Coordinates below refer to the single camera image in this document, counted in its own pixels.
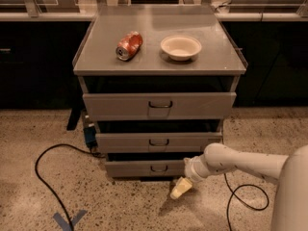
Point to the crushed red soda can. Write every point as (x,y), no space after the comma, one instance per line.
(129,46)

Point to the white paper bowl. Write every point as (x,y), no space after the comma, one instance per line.
(181,48)

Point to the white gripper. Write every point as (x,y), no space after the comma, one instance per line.
(192,169)

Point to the grey top drawer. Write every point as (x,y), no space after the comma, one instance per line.
(149,106)

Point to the grey bottom drawer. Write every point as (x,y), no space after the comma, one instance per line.
(168,168)

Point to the grey middle drawer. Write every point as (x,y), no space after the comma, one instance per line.
(156,142)

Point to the dark lower wall cabinets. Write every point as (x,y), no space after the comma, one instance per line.
(36,63)

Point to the blue power adapter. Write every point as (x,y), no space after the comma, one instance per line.
(90,139)

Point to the grey drawer cabinet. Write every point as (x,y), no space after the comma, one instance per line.
(217,68)

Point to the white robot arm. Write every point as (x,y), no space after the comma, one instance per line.
(288,172)

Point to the grey drawer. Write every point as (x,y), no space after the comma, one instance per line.
(156,142)
(149,106)
(168,168)

